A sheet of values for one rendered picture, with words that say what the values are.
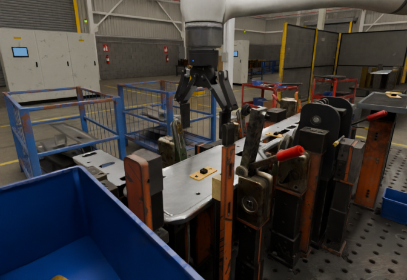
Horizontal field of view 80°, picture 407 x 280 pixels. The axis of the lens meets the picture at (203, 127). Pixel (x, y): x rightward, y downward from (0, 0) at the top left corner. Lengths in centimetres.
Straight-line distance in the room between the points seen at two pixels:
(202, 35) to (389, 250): 92
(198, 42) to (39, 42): 793
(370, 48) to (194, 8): 817
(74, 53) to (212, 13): 814
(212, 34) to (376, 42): 813
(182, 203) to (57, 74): 806
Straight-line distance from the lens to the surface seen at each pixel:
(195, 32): 59
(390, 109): 100
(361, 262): 101
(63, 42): 858
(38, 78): 840
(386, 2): 78
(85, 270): 43
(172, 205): 58
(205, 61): 59
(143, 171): 32
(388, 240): 115
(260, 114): 54
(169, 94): 271
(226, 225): 57
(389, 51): 855
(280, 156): 54
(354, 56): 871
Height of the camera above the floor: 132
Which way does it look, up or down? 16 degrees down
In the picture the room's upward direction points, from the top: straight up
